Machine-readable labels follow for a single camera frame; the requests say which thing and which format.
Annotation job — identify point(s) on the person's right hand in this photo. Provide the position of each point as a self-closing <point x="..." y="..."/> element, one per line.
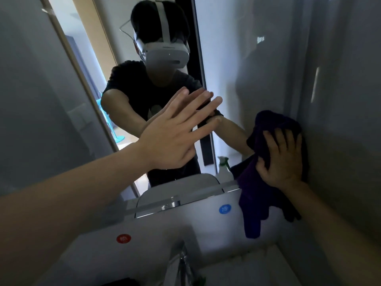
<point x="282" y="166"/>

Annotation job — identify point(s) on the person's left thumb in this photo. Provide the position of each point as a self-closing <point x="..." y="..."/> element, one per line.
<point x="187" y="156"/>

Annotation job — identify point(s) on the person's left little finger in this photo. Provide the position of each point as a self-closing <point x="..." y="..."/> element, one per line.
<point x="174" y="101"/>

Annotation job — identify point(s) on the large wall mirror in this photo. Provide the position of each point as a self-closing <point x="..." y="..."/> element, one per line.
<point x="238" y="56"/>

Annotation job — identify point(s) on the white washbasin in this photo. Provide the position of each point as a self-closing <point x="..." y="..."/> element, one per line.
<point x="166" y="223"/>

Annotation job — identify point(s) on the person's left hand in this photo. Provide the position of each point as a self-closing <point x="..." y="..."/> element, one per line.
<point x="166" y="139"/>

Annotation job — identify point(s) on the person's right middle finger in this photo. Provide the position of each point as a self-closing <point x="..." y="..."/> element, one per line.
<point x="281" y="142"/>

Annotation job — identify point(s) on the round blue sticker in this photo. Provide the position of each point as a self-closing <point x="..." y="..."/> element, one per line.
<point x="225" y="209"/>

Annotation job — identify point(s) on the person's right thumb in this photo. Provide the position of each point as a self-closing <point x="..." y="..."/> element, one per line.
<point x="262" y="167"/>

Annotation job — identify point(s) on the chrome faucet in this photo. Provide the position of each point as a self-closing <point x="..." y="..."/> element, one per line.
<point x="183" y="268"/>

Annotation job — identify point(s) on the person's right forearm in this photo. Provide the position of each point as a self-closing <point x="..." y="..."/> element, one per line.
<point x="336" y="235"/>

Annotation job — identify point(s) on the white spray bottle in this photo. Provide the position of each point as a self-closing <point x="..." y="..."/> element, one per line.
<point x="223" y="174"/>

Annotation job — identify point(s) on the person's left forearm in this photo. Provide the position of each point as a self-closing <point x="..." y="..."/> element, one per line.
<point x="65" y="211"/>

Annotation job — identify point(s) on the person's left middle finger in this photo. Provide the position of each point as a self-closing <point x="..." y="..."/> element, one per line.
<point x="202" y="110"/>

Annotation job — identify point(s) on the person's right little finger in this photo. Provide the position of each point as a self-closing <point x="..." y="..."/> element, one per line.
<point x="298" y="147"/>

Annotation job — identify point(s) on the dark purple cleaning cloth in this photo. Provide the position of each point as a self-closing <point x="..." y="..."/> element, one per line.
<point x="256" y="199"/>

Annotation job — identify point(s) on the round red sticker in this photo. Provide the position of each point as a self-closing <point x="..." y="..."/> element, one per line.
<point x="123" y="238"/>

